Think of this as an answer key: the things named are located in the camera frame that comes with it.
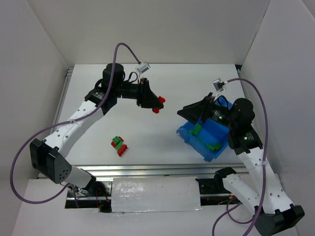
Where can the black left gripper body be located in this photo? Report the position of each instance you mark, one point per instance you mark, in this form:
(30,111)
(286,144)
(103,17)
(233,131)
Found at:
(143,94)

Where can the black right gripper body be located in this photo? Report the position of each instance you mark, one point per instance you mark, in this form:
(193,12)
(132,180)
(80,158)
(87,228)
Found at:
(206,108)

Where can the red brick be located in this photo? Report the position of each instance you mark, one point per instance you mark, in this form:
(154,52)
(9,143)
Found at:
(160,105)

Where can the green lego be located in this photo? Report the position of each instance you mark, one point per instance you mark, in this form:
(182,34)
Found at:
(196,130)

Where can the green 2x4 lego brick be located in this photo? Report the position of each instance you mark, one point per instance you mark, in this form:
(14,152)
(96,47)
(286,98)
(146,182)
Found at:
(217,146)

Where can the green 2x3 lego brick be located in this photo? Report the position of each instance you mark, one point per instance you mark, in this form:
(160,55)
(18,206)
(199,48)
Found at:
(211,147)

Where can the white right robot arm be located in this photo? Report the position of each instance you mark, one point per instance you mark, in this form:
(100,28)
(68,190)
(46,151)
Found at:
(273,211)

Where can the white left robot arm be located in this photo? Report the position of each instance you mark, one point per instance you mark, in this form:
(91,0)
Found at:
(49,155)

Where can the blue plastic divided bin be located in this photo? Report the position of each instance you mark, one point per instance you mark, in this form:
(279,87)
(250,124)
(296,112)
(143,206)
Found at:
(211,133)

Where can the green lego brick lower stack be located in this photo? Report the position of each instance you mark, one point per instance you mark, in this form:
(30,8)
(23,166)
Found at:
(117,142)

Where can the red long toothed lego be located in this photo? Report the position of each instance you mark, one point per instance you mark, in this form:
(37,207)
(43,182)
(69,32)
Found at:
(121,149)

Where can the white foil cover sheet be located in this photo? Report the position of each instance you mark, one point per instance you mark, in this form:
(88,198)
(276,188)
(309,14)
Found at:
(155,194)

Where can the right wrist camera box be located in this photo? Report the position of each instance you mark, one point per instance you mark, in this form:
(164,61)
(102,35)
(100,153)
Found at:
(219,85)

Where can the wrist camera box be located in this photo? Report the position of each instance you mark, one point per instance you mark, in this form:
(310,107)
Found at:
(219,85)
(143,67)

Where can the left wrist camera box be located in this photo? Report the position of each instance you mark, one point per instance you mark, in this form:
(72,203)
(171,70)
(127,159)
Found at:
(143,67)

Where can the aluminium front rail frame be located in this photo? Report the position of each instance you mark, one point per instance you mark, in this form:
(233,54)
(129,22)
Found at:
(165,170)

